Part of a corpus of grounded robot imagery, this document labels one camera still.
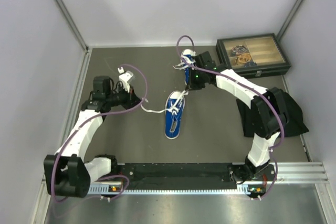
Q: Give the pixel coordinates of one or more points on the black cloth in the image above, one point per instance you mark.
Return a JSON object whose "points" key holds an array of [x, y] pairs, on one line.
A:
{"points": [[294, 127]]}

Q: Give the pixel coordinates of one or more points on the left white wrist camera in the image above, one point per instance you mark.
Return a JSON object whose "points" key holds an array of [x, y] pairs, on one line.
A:
{"points": [[125, 77]]}

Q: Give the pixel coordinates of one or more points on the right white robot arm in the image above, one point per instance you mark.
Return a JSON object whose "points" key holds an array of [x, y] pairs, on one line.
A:
{"points": [[268, 109]]}

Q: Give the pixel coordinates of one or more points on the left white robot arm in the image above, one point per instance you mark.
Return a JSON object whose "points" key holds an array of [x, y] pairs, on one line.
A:
{"points": [[73, 151]]}

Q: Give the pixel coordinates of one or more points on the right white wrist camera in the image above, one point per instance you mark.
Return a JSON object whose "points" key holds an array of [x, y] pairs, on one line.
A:
{"points": [[190, 53]]}

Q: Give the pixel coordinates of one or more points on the grey slotted cable duct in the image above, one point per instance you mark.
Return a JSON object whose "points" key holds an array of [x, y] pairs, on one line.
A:
{"points": [[107, 189]]}

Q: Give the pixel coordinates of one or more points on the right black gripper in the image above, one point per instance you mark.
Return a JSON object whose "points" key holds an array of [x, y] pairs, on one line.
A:
{"points": [[192, 85]]}

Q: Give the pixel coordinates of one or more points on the black glass-lid jewelry box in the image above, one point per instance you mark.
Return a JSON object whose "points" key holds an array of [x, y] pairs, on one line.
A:
{"points": [[253, 56]]}

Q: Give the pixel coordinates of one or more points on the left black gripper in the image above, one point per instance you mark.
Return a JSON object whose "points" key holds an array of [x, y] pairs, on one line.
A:
{"points": [[132, 99]]}

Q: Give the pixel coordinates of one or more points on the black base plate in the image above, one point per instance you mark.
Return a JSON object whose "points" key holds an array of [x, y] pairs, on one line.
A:
{"points": [[189, 175]]}

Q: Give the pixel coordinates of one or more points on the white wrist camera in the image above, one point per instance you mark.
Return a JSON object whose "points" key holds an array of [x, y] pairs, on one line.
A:
{"points": [[125, 77], [190, 53]]}

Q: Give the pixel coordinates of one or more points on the blue sneaker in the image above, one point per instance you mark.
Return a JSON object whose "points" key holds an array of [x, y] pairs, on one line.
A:
{"points": [[185, 65], [173, 111]]}

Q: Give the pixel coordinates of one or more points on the aluminium frame rail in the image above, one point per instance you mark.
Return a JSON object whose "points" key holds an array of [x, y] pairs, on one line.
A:
{"points": [[306, 172]]}

